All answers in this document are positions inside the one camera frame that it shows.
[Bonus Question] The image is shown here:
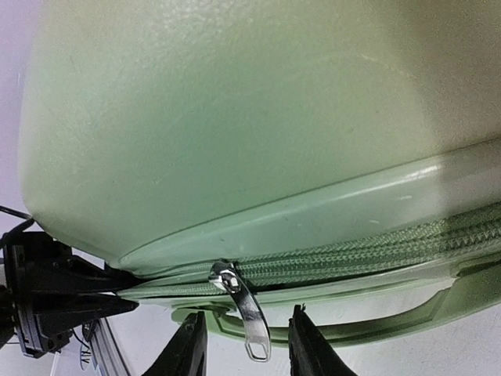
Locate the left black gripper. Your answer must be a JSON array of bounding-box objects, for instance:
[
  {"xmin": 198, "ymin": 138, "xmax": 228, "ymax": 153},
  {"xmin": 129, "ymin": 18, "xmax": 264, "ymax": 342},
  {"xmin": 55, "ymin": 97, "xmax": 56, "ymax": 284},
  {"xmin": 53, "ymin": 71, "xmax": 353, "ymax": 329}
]
[{"xmin": 1, "ymin": 232, "xmax": 139, "ymax": 356}]

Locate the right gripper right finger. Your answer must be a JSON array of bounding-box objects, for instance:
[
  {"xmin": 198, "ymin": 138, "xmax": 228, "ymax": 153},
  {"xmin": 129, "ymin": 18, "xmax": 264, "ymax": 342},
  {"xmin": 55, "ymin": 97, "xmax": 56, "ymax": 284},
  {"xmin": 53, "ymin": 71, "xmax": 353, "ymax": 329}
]
[{"xmin": 288, "ymin": 305, "xmax": 352, "ymax": 376}]

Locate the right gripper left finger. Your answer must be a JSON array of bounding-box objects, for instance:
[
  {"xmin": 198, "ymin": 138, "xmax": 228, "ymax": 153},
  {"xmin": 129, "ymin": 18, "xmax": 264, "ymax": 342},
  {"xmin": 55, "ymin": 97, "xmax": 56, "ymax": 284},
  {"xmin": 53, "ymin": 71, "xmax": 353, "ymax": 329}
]
[{"xmin": 142, "ymin": 311, "xmax": 207, "ymax": 376}]

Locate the green hard-shell suitcase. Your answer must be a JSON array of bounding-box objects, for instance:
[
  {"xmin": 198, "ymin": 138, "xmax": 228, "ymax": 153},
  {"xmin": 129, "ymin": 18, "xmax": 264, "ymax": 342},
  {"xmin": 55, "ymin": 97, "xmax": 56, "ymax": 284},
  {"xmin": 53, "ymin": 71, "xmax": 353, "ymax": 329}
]
[{"xmin": 18, "ymin": 1, "xmax": 500, "ymax": 360}]

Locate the aluminium front rail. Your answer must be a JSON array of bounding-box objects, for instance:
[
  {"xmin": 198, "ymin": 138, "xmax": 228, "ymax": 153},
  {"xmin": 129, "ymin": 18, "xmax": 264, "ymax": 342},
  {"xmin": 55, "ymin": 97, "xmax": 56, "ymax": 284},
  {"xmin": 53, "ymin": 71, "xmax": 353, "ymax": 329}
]
[{"xmin": 81, "ymin": 318, "xmax": 131, "ymax": 376}]

